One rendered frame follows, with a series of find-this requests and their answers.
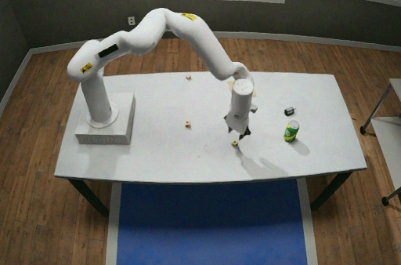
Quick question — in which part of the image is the tan square mat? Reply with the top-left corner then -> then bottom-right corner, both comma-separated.
227,81 -> 256,96

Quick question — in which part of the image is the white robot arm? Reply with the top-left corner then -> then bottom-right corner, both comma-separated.
67,9 -> 258,129

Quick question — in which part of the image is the green and yellow drink can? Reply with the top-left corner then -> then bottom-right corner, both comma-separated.
284,120 -> 300,143

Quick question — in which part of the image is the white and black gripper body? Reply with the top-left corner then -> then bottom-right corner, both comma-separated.
226,111 -> 249,134

